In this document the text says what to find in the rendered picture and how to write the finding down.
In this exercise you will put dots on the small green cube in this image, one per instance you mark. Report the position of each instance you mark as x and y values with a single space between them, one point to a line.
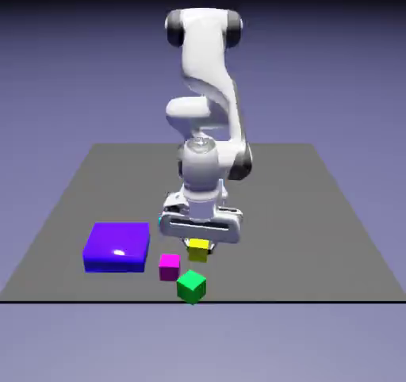
191 287

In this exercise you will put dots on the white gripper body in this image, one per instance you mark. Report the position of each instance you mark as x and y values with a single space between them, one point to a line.
228 231

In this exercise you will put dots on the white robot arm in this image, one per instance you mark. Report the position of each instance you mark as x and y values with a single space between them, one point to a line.
206 71

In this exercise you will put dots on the small yellow cube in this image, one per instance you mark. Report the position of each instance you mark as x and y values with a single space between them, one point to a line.
198 250

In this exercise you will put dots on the large blue box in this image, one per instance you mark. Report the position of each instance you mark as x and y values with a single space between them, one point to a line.
117 245

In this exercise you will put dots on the small magenta cube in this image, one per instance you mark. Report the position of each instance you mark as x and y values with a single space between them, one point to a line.
169 266

